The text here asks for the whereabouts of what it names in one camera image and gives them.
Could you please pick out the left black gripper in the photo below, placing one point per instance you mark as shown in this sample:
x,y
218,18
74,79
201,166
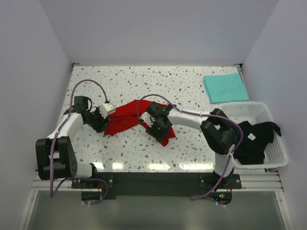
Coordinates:
x,y
102,123

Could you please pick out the folded teal t shirt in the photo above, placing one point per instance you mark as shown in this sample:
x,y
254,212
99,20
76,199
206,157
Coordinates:
x,y
225,88

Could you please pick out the white plastic laundry basket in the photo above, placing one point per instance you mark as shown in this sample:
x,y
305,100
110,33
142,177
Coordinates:
x,y
255,113

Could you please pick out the red t shirt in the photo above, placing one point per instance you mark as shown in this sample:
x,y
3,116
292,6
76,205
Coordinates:
x,y
125,117

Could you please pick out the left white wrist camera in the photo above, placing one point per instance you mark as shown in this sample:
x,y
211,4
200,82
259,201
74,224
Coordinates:
x,y
106,108

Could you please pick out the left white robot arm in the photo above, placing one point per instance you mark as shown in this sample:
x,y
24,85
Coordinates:
x,y
55,155

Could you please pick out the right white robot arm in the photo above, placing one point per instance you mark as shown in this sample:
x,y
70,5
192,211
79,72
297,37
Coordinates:
x,y
222,135

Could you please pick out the black t shirt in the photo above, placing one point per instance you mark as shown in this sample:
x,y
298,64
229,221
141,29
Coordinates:
x,y
256,138

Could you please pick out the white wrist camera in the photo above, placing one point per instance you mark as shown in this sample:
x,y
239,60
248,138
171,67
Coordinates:
x,y
106,108
148,119

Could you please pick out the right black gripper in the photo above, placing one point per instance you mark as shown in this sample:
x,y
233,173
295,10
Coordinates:
x,y
159,136

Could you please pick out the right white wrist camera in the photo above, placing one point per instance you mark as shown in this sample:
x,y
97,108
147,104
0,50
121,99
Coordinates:
x,y
148,119

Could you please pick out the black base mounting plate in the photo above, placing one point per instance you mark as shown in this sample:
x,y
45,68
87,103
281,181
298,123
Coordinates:
x,y
110,185

